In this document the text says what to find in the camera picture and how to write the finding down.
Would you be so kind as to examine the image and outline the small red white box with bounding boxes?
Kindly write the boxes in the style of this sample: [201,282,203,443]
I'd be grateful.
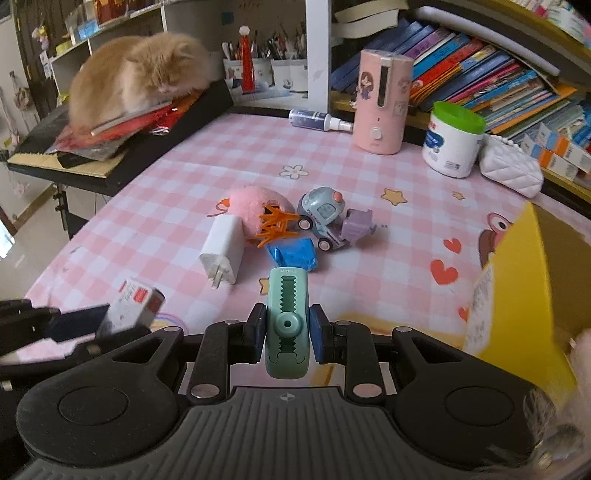
[96,279,165,338]

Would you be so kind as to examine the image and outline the red tassel ornament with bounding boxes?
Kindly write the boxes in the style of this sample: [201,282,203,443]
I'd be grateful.
[238,25,256,94]

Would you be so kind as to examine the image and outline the orange white medicine boxes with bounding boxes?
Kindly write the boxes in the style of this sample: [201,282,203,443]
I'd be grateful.
[520,123,590,185]

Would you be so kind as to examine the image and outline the blue packet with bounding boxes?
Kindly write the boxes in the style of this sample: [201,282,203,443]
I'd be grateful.
[266,238,318,272]

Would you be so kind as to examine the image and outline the grey toy car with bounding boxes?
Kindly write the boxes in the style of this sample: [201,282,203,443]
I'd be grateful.
[297,187,377,252]

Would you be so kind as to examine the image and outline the yellow cardboard box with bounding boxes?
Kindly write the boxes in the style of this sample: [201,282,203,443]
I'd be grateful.
[463,203,590,403]

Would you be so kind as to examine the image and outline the white jar green lid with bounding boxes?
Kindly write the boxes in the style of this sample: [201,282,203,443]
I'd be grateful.
[422,101,486,178]

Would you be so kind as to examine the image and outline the pink plush chick toy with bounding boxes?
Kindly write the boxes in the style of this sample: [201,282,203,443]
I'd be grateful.
[215,185,300,248]

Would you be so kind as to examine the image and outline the blue spray bottle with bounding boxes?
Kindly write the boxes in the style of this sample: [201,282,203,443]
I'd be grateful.
[288,109,353,133]

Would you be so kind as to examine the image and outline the black piano keyboard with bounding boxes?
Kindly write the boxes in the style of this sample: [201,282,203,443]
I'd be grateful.
[6,80,233,196]

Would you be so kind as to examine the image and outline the pink humidifier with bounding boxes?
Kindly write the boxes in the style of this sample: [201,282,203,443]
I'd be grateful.
[353,49,414,155]

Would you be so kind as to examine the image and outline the green correction tape dispenser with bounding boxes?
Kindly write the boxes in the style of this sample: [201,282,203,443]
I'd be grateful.
[266,267,310,380]

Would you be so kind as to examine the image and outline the white power adapter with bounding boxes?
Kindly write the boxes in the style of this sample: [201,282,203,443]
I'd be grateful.
[199,214,245,289]

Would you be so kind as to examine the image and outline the white quilted pouch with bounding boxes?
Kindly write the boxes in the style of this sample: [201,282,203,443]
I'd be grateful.
[478,135,544,199]

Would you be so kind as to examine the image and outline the white pen holder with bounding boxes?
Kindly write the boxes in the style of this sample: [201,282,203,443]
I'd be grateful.
[222,58,308,99]

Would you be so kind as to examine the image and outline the pink checkered tablecloth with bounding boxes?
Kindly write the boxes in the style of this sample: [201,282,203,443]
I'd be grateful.
[25,112,591,388]

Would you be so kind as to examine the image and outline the red papers stack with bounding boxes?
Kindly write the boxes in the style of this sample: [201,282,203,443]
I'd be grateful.
[45,92,201,161]

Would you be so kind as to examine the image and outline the row of books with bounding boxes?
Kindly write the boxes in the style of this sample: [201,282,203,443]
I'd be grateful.
[329,18,590,135]

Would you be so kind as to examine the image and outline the orange fluffy cat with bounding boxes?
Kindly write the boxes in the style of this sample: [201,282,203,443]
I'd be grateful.
[68,32,214,132]

